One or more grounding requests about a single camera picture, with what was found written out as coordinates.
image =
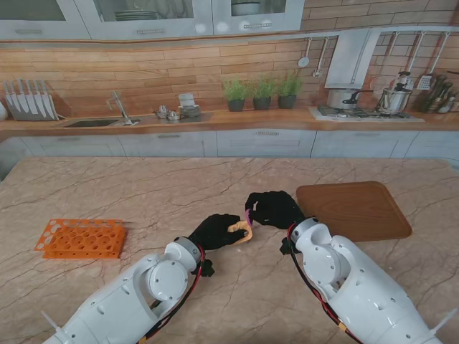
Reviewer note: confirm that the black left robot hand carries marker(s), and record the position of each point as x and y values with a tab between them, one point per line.
213	233

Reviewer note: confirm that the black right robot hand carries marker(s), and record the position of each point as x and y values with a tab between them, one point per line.
279	209

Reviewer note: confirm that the orange cloth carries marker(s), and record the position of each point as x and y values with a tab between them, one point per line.
238	225

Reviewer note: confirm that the pink rubber band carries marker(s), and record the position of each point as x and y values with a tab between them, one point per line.
248	216

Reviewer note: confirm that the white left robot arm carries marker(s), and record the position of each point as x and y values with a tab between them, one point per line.
125	304

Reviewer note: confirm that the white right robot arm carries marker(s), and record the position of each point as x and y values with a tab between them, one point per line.
358	286

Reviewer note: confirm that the brown wooden tray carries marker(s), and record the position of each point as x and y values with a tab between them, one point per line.
351	211

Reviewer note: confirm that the orange test tube rack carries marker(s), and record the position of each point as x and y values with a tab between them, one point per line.
71	238

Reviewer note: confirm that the printed kitchen backdrop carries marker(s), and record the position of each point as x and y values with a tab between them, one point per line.
143	71

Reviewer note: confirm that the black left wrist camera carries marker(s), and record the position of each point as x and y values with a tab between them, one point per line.
205	268

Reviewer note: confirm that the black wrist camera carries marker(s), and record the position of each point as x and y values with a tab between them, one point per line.
287	247
205	268

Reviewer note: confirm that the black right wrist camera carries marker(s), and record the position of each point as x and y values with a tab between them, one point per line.
287	247

